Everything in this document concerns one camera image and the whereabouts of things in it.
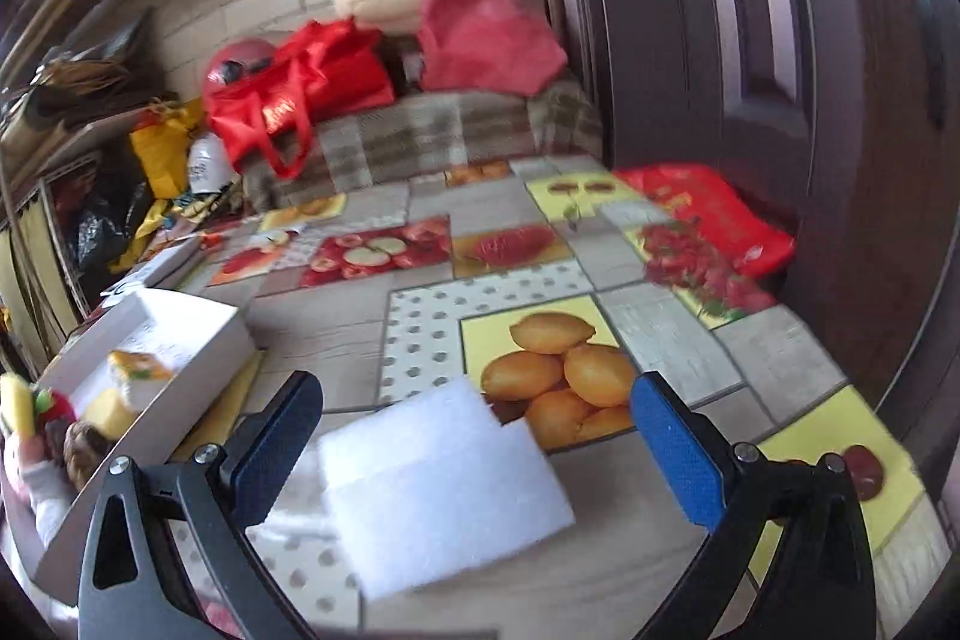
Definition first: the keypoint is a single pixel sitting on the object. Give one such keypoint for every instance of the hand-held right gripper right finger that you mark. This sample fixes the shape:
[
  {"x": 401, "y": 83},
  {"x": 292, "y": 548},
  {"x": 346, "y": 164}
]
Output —
[{"x": 679, "y": 452}]

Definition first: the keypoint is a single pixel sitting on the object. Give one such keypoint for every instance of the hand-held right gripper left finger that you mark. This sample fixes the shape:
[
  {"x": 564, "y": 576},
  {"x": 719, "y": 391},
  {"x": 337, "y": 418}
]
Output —
[{"x": 274, "y": 445}]

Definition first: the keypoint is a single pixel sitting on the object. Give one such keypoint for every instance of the white cardboard box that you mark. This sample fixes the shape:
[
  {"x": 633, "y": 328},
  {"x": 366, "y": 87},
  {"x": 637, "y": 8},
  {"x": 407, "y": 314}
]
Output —
[{"x": 199, "y": 377}]

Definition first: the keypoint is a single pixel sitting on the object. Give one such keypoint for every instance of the pale yellow plush toy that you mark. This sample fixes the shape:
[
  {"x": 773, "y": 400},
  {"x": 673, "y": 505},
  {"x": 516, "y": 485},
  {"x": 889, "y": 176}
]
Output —
[{"x": 112, "y": 415}]

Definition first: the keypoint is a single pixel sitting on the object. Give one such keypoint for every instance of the red apple plush toy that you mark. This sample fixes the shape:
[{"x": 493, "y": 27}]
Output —
[{"x": 56, "y": 415}]

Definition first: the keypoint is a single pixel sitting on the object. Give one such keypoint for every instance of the pink plush toy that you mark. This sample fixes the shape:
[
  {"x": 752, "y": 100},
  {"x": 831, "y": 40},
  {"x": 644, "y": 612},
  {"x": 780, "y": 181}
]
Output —
[{"x": 41, "y": 490}]

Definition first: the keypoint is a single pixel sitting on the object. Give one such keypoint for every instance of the bright yellow plush toy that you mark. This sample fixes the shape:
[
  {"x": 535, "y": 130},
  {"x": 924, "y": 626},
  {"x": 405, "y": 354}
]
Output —
[{"x": 16, "y": 407}]

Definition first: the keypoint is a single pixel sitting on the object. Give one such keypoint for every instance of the fruit print tablecloth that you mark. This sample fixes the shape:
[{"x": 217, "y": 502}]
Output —
[{"x": 667, "y": 340}]

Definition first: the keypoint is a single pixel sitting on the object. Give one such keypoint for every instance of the small white box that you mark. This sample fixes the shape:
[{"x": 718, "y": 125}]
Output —
[{"x": 157, "y": 269}]

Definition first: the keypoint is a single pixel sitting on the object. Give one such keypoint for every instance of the red glossy packet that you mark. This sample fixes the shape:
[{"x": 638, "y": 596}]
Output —
[{"x": 712, "y": 212}]

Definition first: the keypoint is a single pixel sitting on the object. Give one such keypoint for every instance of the yellow patterned wrapper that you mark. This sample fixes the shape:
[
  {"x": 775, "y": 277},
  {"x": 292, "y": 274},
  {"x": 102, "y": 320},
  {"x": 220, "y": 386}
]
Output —
[{"x": 150, "y": 220}]

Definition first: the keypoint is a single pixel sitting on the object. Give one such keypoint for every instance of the black plastic bag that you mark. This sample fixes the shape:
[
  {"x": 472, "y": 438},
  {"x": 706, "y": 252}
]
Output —
[{"x": 105, "y": 220}]

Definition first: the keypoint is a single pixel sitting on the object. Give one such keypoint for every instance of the white jar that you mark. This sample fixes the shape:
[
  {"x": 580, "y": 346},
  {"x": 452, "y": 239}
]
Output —
[{"x": 204, "y": 164}]

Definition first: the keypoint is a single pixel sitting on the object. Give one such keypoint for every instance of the yellow bag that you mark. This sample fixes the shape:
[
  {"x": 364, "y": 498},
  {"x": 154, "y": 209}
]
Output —
[{"x": 161, "y": 153}]

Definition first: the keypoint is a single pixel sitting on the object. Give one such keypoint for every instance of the wooden shelf unit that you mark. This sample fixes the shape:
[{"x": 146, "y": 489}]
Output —
[{"x": 67, "y": 141}]

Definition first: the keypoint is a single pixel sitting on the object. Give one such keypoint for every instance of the plaid blanket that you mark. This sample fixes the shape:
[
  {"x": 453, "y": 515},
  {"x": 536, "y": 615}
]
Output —
[{"x": 450, "y": 123}]

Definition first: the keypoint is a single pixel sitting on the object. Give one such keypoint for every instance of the red tote bag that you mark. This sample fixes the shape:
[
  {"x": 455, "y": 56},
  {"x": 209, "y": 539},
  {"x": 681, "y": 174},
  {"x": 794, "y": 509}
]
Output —
[{"x": 300, "y": 78}]

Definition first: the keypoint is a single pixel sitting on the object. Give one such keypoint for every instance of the red helmet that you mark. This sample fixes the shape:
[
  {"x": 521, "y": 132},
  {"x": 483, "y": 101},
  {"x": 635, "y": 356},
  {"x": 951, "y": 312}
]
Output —
[{"x": 244, "y": 55}]

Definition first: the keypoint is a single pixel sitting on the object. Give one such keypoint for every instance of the brown paper bag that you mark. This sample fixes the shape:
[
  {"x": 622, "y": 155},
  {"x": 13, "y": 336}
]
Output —
[{"x": 82, "y": 78}]

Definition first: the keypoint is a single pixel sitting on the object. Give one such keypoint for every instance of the brown wooden door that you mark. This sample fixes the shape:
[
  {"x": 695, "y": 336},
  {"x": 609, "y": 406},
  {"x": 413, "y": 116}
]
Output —
[{"x": 675, "y": 10}]

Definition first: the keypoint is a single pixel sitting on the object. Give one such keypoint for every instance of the red plastic bag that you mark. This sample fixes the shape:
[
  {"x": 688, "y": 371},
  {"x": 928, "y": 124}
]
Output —
[{"x": 480, "y": 25}]

